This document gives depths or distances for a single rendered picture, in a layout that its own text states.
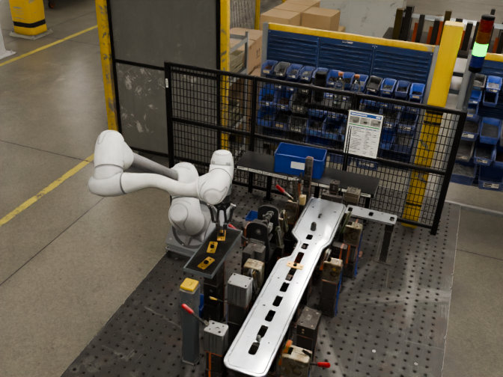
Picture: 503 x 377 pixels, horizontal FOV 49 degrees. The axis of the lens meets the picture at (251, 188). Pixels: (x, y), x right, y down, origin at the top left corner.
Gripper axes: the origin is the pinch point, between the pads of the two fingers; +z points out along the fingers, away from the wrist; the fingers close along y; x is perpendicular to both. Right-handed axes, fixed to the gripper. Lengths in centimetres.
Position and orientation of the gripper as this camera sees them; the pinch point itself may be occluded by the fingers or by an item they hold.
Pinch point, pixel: (221, 228)
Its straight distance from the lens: 265.7
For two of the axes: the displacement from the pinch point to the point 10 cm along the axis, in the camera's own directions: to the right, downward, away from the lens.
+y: 10.0, 0.4, 0.1
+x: 0.1, -5.2, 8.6
